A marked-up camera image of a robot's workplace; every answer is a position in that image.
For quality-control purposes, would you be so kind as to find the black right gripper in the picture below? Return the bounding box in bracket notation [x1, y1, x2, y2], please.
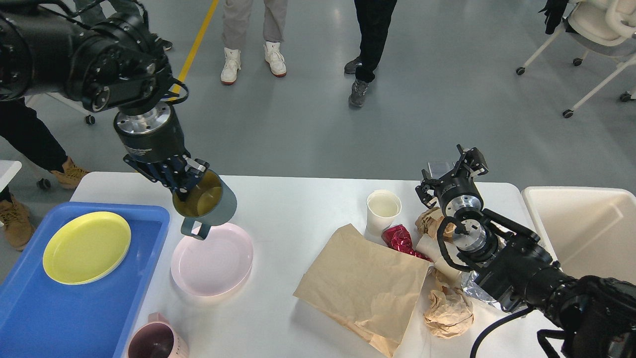
[415, 144, 489, 218]

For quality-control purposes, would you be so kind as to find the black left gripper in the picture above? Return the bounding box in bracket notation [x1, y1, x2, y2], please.
[114, 103, 209, 195]

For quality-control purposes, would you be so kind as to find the teal mug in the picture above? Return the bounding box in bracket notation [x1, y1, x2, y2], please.
[172, 169, 237, 240]

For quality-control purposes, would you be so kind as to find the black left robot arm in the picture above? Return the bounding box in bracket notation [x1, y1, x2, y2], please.
[1, 0, 209, 201]

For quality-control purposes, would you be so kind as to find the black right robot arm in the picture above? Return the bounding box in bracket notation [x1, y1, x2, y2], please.
[415, 145, 636, 358]

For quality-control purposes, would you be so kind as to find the crumpled brown paper upper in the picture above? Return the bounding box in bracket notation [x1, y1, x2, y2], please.
[415, 207, 455, 243]

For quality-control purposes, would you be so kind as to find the tipped white paper cup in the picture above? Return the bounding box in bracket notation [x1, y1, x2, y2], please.
[415, 234, 463, 286]

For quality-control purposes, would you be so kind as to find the red foil wrapper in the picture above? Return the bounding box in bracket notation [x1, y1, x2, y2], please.
[381, 224, 432, 262]

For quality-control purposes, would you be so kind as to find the yellow plate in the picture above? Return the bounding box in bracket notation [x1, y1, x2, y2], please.
[42, 211, 132, 285]

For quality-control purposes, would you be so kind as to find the silver foil wrapper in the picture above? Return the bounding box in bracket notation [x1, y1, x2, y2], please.
[459, 271, 527, 314]

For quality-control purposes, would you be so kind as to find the brown paper bag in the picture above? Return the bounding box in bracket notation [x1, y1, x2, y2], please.
[294, 224, 430, 358]

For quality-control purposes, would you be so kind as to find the crumpled brown paper ball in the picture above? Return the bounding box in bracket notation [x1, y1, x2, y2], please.
[423, 289, 475, 339]

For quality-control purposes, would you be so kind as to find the person with tan boots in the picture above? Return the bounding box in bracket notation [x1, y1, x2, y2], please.
[0, 99, 89, 252]

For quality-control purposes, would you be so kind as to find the white plastic bin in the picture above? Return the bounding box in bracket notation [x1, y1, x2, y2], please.
[522, 186, 636, 283]

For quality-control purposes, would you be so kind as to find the person with white sneakers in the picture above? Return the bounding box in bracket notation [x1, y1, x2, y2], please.
[221, 0, 289, 86]

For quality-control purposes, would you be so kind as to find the person in black trousers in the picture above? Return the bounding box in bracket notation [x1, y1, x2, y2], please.
[343, 0, 397, 108]

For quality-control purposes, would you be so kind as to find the person in grey trousers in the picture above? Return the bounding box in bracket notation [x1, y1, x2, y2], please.
[74, 0, 172, 51]

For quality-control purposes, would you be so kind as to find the blue plastic tray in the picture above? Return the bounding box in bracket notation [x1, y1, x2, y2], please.
[0, 202, 170, 358]

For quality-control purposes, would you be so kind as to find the white rolling chair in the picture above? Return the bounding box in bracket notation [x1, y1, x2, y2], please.
[515, 0, 636, 118]

